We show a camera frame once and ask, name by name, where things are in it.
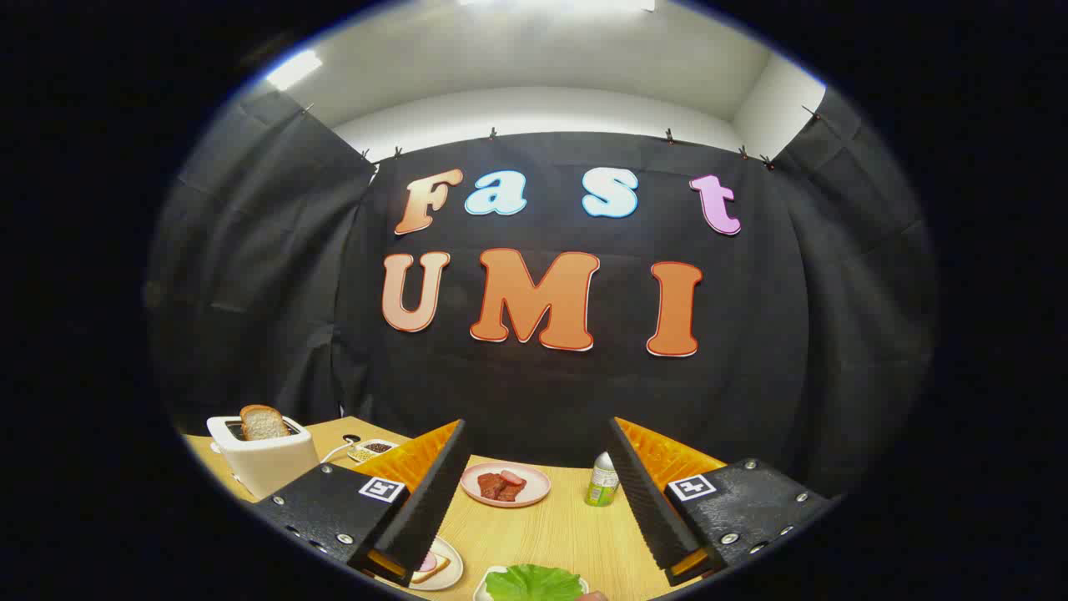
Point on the toasted bread slice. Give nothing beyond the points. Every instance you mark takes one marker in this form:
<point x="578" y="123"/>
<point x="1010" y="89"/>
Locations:
<point x="263" y="424"/>

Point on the red sausage slice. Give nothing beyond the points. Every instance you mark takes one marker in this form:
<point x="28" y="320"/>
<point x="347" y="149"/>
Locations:
<point x="512" y="477"/>

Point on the brown meat piece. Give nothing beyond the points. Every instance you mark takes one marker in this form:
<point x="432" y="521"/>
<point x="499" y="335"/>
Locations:
<point x="492" y="487"/>

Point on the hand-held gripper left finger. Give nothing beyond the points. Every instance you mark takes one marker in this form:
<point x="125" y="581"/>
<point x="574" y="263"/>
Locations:
<point x="425" y="509"/>

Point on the white divided bean dish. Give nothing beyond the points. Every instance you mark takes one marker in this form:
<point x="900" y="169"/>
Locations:
<point x="375" y="451"/>

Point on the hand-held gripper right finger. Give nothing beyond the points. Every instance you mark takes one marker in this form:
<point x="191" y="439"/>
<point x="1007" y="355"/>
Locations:
<point x="651" y="509"/>

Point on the white bread slice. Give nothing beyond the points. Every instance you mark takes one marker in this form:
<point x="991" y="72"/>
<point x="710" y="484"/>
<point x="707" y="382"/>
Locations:
<point x="438" y="569"/>

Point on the pink ham slice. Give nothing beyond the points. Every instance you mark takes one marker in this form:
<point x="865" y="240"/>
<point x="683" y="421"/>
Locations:
<point x="426" y="562"/>

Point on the white toaster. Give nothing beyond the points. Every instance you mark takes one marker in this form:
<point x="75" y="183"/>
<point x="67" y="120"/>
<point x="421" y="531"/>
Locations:
<point x="267" y="467"/>

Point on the square white plate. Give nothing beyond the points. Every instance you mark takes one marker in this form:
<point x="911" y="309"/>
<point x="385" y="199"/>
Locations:
<point x="481" y="591"/>

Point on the pink plate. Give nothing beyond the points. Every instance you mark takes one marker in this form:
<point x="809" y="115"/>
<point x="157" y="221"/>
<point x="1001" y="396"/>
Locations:
<point x="534" y="488"/>

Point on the green lettuce leaf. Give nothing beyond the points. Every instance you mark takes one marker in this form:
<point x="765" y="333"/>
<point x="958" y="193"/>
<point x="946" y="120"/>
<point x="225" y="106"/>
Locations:
<point x="534" y="584"/>

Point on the black backdrop cloth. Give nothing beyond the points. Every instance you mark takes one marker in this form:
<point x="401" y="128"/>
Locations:
<point x="542" y="392"/>

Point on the ceiling light panel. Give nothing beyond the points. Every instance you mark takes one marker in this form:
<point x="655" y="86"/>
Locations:
<point x="294" y="69"/>
<point x="559" y="3"/>

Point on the green label bottle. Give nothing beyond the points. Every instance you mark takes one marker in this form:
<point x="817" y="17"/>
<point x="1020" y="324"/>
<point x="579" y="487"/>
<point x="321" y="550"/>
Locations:
<point x="601" y="488"/>

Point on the round white plate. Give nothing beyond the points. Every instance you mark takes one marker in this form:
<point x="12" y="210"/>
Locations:
<point x="455" y="563"/>

